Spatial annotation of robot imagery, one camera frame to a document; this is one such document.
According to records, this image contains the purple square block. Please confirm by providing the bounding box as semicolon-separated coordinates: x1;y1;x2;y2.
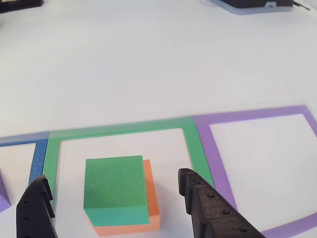
0;168;12;214

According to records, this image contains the orange square block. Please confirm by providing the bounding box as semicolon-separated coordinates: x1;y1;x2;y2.
88;159;161;238

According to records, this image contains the green square block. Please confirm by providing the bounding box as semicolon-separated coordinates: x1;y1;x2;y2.
83;155;151;228

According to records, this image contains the black case with clear lid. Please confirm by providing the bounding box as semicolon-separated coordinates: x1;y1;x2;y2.
199;0;294;16

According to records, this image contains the blue square frame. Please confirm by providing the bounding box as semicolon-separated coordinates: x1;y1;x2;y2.
0;130;50;186

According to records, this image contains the purple square frame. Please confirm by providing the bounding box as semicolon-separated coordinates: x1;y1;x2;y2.
191;104;317;238

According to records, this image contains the green square frame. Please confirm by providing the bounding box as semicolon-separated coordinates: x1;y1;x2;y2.
42;116;216;209

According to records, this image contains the thin black strap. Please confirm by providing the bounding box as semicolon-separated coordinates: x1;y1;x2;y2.
293;1;312;11

